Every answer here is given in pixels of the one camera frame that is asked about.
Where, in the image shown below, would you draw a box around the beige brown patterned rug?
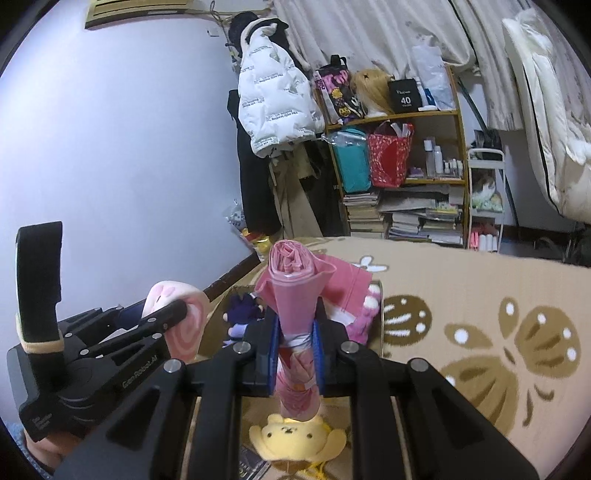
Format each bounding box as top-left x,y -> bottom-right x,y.
203,235 -> 591,480

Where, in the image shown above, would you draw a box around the red patterned bag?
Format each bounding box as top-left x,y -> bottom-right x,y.
367,121 -> 414,188

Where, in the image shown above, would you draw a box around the pink swirl roll plush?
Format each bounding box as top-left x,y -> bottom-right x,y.
143,281 -> 209,361

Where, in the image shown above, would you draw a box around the pale patterned curtain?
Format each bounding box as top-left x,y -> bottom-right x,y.
272,0 -> 591,132

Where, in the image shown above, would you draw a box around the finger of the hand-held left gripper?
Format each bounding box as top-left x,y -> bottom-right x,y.
58,298 -> 151,340
69,299 -> 189,366

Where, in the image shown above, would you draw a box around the teal bag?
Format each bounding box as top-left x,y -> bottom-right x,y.
330,129 -> 372,193

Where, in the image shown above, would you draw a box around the stack of books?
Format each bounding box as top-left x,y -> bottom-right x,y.
342,187 -> 465,245

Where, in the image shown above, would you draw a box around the black box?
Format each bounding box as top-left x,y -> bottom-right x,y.
387,78 -> 423,114

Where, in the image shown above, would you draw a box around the purple printed bag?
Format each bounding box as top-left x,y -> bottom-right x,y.
315,55 -> 365,124

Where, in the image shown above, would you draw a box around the dark hanging garments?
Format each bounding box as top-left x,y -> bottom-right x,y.
295,137 -> 348,238

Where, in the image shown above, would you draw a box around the row of small bottles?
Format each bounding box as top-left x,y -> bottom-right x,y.
422,137 -> 465,180

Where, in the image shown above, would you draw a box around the white plastic bag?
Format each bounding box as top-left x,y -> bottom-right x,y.
411,44 -> 455,112

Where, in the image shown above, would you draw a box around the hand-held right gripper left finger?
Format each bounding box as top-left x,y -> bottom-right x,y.
55,318 -> 282,480

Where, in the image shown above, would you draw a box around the person's left hand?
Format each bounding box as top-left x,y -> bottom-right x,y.
25,429 -> 93,474

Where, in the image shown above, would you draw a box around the wooden shelf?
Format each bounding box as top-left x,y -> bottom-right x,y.
321,65 -> 471,247

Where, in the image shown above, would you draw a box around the beige hanging trousers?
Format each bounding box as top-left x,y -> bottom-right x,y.
268,152 -> 324,241

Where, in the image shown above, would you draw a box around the purple plush doll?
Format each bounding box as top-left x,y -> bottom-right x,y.
222,291 -> 269,348

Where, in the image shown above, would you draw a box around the blond wig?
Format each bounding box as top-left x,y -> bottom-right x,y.
349,68 -> 396,116

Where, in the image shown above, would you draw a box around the pink cloth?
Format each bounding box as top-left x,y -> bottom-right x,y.
318,258 -> 374,324
254,240 -> 340,422

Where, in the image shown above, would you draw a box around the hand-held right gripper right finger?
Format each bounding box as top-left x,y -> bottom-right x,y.
311,318 -> 541,480

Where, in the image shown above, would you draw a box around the wall air conditioner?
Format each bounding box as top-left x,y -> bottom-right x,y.
84,0 -> 208,29

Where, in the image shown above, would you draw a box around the white puffer jacket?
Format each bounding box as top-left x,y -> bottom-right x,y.
238,18 -> 326,158

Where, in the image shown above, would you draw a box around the clear plastic bag of toys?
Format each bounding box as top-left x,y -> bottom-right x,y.
224,200 -> 271,254

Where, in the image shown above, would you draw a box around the white trolley cart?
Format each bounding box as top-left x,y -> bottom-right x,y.
466,148 -> 506,254

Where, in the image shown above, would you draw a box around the pink white plush toy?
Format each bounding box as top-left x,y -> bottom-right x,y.
346,281 -> 384,346

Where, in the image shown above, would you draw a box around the yellow plush toy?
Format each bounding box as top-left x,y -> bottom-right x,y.
249,413 -> 347,462

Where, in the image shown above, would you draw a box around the black hanging coat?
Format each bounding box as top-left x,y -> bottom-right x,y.
228,90 -> 283,236

